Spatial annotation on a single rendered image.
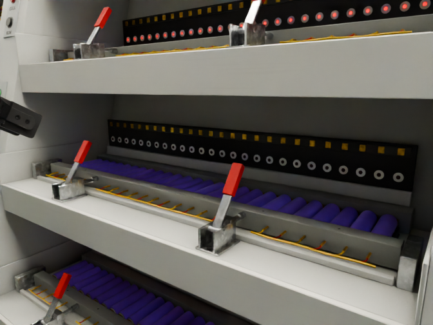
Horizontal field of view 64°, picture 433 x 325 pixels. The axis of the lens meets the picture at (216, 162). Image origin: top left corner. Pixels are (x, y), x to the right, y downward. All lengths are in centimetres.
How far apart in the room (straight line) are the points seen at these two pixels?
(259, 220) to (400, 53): 21
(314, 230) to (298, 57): 16
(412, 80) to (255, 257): 20
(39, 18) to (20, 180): 28
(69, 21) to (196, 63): 41
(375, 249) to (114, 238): 28
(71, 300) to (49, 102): 34
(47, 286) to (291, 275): 47
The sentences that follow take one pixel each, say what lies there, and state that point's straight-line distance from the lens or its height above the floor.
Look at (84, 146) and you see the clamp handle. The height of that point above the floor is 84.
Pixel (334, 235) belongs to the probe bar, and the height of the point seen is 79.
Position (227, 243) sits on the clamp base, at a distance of 35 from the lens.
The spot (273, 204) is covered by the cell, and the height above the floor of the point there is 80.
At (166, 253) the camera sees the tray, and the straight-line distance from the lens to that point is 37.
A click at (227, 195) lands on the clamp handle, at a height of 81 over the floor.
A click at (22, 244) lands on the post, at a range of 72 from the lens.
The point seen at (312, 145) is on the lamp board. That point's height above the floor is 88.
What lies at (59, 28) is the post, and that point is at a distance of 72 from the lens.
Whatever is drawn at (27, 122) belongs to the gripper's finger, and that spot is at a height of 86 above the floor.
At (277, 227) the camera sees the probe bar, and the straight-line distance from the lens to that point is 37.
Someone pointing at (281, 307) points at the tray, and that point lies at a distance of 31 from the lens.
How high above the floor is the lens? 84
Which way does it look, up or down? level
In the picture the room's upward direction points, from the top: 9 degrees clockwise
